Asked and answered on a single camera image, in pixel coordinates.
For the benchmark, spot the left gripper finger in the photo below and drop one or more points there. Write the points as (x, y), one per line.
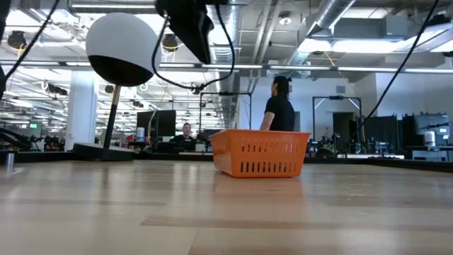
(194, 33)

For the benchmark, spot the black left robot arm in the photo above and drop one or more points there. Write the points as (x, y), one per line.
(3, 14)

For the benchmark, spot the black ceiling light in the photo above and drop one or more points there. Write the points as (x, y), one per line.
(16, 39)
(170, 42)

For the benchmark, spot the white globe table lamp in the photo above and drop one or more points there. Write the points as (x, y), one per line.
(120, 39)

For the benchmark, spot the person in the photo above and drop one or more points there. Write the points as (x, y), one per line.
(184, 140)
(281, 113)

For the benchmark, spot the white canister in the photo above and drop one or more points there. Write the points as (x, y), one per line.
(429, 139)
(140, 134)

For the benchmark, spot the dark partition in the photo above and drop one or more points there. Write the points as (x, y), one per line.
(382, 131)

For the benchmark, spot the black frame rig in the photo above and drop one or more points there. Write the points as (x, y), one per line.
(336, 97)

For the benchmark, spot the silver metal post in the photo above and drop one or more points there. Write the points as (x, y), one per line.
(10, 163)

